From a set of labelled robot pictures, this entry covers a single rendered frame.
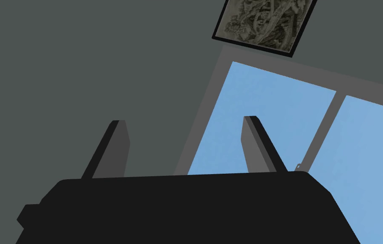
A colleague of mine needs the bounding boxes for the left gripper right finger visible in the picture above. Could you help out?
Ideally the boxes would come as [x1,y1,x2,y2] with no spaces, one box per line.
[240,115,288,174]

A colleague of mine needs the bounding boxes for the black framed wall picture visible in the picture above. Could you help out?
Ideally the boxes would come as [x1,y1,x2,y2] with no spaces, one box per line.
[211,0,318,58]

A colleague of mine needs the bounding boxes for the grey framed window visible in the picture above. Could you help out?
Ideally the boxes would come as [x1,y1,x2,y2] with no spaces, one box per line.
[174,45,383,244]

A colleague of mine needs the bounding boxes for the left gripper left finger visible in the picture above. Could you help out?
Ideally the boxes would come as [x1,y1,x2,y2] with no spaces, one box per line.
[81,119,131,180]

